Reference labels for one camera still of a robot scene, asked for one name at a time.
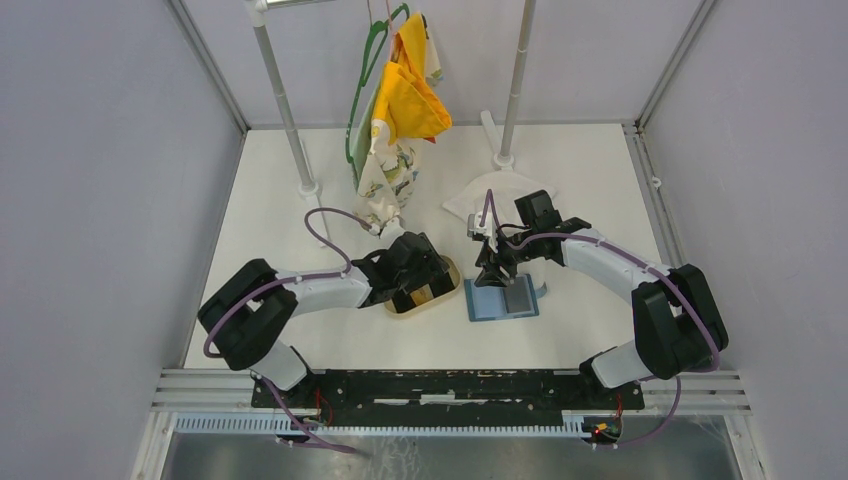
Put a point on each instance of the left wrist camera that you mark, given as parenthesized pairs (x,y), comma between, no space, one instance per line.
(391,231)

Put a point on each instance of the dinosaur print hanging cloth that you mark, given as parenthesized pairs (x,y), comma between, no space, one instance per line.
(384,175)

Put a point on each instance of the white crumpled cloth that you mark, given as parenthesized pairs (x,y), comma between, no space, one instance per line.
(506,187)

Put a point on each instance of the green clothes hanger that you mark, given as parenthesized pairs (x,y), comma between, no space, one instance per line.
(377,35)

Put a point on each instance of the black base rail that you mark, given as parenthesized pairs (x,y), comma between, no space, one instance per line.
(454,398)

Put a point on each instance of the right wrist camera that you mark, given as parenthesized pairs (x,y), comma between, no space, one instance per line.
(480,226)

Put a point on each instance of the rack pole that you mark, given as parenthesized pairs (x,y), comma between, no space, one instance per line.
(309,189)
(500,141)

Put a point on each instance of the right rack pole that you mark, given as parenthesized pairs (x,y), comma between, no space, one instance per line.
(500,141)

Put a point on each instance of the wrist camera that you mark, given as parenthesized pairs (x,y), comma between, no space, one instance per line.
(391,231)
(480,226)

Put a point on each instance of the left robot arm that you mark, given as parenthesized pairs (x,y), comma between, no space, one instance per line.
(245,318)

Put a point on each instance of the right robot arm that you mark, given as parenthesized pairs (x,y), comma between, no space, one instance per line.
(677,326)

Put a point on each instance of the blue leather card holder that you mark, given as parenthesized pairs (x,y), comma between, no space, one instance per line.
(486,304)

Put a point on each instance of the left rack pole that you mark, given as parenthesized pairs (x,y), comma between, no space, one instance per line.
(309,189)

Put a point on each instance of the black card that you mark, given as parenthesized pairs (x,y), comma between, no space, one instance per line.
(518,296)

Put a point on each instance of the yellow hanging cloth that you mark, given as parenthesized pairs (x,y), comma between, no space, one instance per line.
(406,105)

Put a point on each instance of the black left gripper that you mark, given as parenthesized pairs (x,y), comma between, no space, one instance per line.
(432,266)

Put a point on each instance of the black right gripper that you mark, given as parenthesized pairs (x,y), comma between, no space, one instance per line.
(490,260)

